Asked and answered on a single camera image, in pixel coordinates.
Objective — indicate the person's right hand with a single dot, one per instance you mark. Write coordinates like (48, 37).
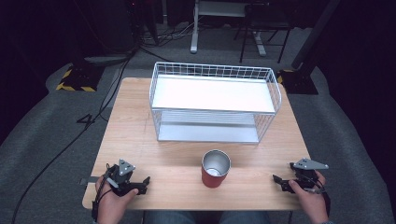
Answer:
(311, 203)

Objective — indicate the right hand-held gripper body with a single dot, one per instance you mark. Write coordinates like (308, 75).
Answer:
(308, 174)

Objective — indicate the grey tape strip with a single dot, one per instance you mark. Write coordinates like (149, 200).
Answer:
(88, 180)

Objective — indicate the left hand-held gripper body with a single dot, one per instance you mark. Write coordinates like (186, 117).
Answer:
(120, 182)

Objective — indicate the white desk frame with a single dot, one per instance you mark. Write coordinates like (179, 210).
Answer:
(194, 37)

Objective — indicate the hazard-striped black stand base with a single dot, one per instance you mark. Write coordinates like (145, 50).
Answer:
(79, 79)
(297, 82)

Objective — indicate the dark slanted stand pole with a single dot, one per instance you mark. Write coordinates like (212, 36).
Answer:
(314, 34)

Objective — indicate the person's left hand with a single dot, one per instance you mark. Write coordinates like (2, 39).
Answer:
(112, 205)

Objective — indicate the black chair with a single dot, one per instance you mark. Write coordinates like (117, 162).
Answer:
(267, 25)

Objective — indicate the red cup with metal inside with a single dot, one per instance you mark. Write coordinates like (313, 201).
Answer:
(211, 180)

